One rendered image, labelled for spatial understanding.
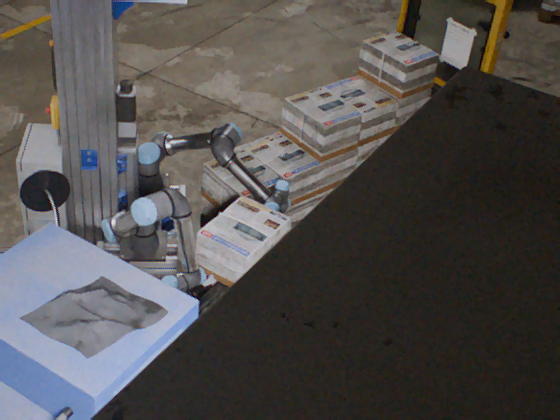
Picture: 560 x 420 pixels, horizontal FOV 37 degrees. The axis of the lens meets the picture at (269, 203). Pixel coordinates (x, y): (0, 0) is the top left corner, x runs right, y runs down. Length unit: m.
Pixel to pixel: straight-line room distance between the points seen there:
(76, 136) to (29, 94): 3.11
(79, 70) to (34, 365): 1.72
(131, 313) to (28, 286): 0.33
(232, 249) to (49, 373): 1.61
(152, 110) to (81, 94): 2.97
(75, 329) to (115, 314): 0.12
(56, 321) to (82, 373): 0.20
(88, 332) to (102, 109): 1.67
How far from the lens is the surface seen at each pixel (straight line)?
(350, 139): 4.80
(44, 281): 2.53
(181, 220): 3.59
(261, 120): 6.66
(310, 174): 4.70
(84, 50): 3.68
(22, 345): 2.36
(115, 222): 3.83
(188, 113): 6.69
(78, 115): 3.84
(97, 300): 2.41
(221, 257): 3.82
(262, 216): 3.94
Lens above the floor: 3.44
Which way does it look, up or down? 37 degrees down
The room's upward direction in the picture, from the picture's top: 6 degrees clockwise
